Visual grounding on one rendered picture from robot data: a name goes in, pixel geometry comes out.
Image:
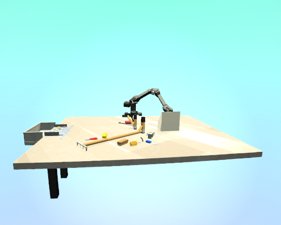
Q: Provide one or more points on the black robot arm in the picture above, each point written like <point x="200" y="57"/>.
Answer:
<point x="137" y="98"/>

